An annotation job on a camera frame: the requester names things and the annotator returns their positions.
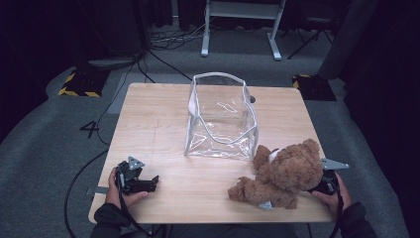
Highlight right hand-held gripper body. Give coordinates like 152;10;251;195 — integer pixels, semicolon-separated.
308;158;351;196

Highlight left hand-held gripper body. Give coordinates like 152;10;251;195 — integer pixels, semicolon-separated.
115;156;147;195

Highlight brown teddy bear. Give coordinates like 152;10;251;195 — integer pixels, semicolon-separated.
227;138;325;211

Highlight clear plastic bag white trim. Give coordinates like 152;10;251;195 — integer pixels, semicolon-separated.
183;71;260;162

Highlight person's right hand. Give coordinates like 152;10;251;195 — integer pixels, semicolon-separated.
311;180;354;216

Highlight person's left hand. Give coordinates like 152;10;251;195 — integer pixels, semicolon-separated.
105;167;150;210

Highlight yellow black striped floor plate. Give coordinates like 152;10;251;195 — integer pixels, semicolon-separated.
57;67;111;98
291;73;337;102

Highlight black tripod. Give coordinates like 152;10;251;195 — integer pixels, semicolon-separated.
286;16;335;61

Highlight white metal stand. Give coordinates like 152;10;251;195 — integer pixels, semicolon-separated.
200;0;287;61

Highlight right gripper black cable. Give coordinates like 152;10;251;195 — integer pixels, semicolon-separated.
329;178;345;238

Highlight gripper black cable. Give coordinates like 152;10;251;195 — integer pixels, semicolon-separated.
329;178;345;238
117;172;148;238

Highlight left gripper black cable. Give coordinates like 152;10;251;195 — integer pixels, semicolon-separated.
117;172;148;238

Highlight grey metal table bracket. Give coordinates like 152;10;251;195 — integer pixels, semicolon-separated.
84;185;110;196

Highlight black floor cable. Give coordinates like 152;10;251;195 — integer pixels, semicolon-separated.
63;148;111;238
145;49;193;82
95;49;150;147

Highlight bundle of floor cables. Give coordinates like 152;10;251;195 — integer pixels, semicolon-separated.
150;19;212;52

